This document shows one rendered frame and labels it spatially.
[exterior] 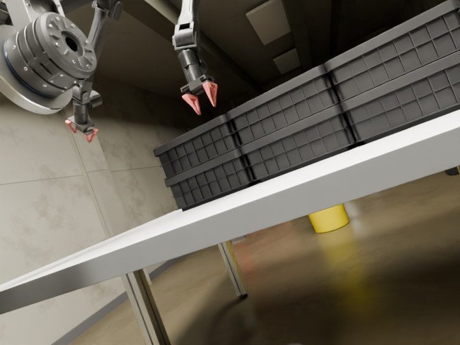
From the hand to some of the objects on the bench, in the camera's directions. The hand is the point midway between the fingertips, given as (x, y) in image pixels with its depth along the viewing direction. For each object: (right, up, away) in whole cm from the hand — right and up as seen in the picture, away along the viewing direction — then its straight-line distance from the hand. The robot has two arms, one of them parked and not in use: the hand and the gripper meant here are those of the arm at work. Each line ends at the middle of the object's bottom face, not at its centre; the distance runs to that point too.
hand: (206, 108), depth 102 cm
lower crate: (+35, -18, -1) cm, 39 cm away
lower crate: (+60, -7, -13) cm, 62 cm away
